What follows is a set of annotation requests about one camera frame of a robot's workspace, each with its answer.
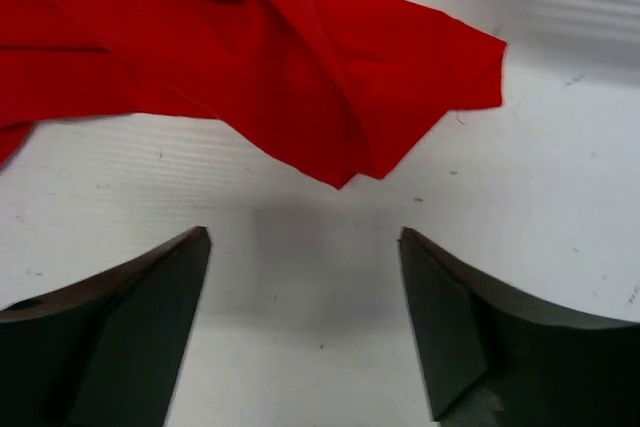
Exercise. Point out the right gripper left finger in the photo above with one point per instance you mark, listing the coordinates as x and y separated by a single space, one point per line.
107 350

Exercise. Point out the red t shirt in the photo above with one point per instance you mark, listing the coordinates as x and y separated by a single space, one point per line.
333 88

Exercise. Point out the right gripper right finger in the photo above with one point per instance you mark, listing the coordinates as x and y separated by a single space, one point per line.
493 355

